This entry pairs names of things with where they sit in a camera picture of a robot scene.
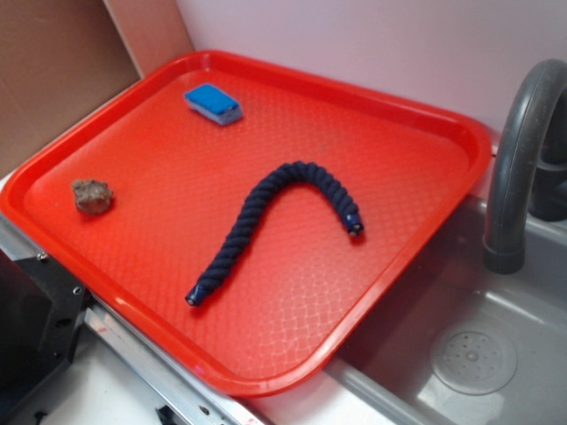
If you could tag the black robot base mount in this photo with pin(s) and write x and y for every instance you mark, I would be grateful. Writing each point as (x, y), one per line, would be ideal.
(42, 306)

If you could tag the blue sponge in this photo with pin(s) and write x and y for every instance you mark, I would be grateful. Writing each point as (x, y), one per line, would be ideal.
(214, 104)

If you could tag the brown rock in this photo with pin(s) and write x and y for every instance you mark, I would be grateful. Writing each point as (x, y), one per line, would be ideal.
(92, 197)

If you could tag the grey plastic sink basin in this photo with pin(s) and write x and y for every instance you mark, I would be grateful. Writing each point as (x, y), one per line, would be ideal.
(385, 361)

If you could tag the red plastic tray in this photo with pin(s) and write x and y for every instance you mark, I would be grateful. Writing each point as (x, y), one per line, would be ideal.
(179, 181)

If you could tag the brown cardboard panel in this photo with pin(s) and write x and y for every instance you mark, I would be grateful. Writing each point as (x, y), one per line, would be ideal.
(61, 60)

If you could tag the grey curved faucet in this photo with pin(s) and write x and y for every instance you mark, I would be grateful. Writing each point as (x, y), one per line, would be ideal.
(529, 174)

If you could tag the round sink drain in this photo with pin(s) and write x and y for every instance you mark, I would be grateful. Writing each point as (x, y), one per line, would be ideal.
(473, 360)

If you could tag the aluminium frame rail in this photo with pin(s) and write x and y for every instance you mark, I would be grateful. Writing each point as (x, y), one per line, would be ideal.
(187, 401)

